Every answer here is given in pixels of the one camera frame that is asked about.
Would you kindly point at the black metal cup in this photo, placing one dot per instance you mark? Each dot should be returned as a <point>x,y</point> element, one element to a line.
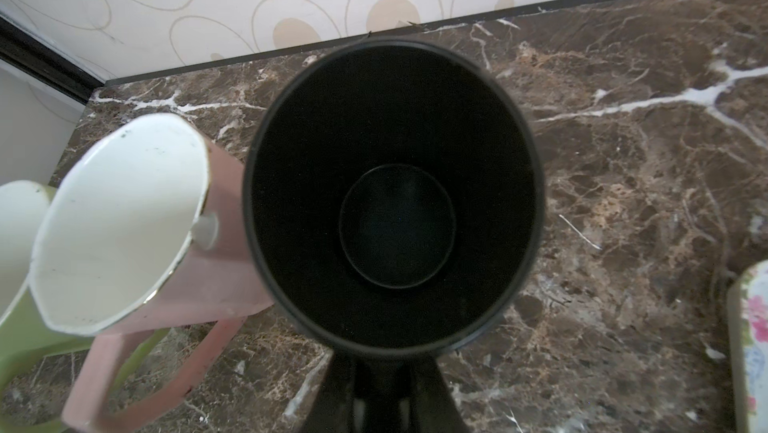
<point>394,199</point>

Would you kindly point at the floral rectangular serving tray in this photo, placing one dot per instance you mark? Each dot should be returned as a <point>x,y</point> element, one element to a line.
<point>747,328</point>

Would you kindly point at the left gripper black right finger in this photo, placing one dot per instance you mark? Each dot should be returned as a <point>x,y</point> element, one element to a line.
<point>432,407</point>

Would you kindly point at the pink ceramic mug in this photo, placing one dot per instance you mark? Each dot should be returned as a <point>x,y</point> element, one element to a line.
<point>145,232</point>

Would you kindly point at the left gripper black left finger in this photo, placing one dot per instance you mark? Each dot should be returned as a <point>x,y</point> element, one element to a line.
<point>333,409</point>

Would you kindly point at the light green ceramic mug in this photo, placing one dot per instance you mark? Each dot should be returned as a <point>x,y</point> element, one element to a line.
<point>25,339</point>

